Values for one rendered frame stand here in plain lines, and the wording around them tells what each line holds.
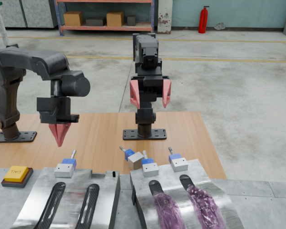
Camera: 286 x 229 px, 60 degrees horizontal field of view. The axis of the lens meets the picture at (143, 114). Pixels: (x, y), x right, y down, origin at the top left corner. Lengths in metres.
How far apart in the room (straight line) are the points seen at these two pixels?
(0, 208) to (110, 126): 0.56
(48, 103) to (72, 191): 0.29
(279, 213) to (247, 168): 1.34
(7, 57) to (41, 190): 0.43
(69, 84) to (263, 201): 0.73
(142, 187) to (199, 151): 0.34
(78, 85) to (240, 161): 1.83
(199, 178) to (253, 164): 1.47
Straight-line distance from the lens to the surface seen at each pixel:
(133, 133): 1.14
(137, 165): 0.97
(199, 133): 1.18
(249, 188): 0.99
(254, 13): 6.35
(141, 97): 0.67
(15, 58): 0.87
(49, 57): 0.76
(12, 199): 0.99
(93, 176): 0.88
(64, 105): 0.75
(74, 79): 0.70
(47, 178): 0.88
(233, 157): 2.34
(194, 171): 0.91
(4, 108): 1.11
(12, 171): 1.03
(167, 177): 0.88
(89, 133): 1.18
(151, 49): 0.64
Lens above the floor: 1.50
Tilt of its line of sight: 33 degrees down
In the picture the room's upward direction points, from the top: straight up
